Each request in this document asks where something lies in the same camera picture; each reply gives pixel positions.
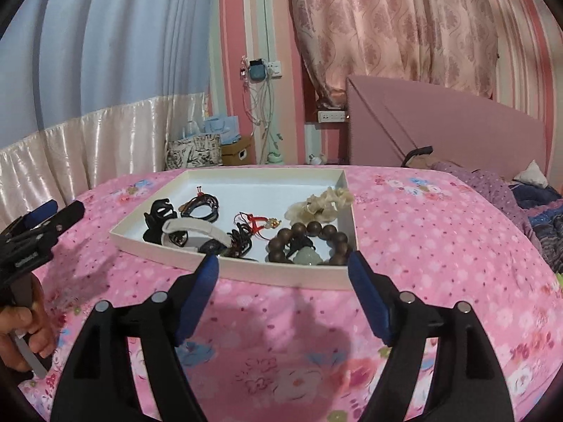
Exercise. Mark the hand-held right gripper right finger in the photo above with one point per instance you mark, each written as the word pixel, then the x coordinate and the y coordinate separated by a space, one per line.
pixel 369 299

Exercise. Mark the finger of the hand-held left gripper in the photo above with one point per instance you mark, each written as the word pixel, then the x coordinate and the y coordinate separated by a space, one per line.
pixel 66 216
pixel 42 212

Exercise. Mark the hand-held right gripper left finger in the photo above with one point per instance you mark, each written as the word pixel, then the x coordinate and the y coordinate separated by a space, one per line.
pixel 200 299

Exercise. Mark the black hair claw clip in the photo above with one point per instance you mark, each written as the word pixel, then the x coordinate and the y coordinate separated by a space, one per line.
pixel 156 215

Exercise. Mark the cream fabric scrunchie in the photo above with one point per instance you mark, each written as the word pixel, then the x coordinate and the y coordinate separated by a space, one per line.
pixel 316 206

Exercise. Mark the white shallow cardboard box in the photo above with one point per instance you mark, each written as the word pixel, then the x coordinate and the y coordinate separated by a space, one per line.
pixel 246 189

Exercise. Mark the person's left hand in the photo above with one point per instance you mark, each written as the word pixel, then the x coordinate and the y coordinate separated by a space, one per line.
pixel 26 323

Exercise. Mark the white satin curtain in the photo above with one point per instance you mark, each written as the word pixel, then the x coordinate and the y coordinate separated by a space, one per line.
pixel 88 149

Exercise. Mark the pink floral blanket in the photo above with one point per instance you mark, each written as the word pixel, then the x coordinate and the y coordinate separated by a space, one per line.
pixel 440 272

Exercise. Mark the floral paper bag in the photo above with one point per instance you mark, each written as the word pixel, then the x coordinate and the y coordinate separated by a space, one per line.
pixel 193 154

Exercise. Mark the brown cardboard box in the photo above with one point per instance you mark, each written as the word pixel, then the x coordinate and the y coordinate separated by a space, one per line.
pixel 237 154

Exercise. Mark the white light bulb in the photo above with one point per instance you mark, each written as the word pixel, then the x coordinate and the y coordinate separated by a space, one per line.
pixel 315 158

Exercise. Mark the blue curtain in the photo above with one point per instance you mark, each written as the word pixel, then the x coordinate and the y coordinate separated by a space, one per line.
pixel 110 44

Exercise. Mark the white power strip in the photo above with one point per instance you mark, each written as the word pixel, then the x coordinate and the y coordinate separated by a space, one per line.
pixel 332 116

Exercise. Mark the purple patterned quilt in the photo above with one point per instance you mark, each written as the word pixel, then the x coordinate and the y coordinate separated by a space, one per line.
pixel 541 224

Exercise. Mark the pink headboard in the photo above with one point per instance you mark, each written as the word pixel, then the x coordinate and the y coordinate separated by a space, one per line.
pixel 462 127

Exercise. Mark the white pillow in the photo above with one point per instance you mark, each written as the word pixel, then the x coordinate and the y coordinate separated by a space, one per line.
pixel 530 176

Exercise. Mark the pink patterned curtain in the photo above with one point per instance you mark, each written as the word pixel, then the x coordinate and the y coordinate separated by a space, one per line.
pixel 396 22

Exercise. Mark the blue wall device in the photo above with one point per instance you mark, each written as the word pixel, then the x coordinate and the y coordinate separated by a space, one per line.
pixel 257 71

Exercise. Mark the white wall socket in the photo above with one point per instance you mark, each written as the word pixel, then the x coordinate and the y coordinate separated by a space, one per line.
pixel 275 69

